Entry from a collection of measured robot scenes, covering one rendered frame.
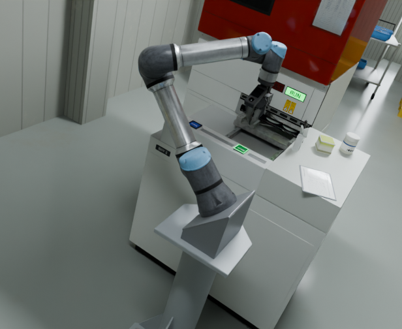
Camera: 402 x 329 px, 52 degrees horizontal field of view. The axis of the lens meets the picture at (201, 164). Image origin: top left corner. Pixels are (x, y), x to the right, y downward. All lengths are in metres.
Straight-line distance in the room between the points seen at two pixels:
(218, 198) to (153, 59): 0.54
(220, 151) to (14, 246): 1.33
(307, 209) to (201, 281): 0.54
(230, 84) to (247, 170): 0.78
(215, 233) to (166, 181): 0.76
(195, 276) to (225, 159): 0.55
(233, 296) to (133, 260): 0.64
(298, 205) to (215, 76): 1.05
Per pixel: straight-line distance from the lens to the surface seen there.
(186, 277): 1.73
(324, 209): 1.81
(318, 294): 2.82
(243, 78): 2.46
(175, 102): 1.62
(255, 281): 2.17
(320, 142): 2.12
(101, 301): 2.35
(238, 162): 1.88
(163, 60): 1.50
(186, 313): 1.87
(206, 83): 2.58
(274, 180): 1.83
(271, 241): 1.99
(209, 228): 1.45
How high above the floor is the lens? 1.87
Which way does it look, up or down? 32 degrees down
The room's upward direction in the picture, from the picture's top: 17 degrees clockwise
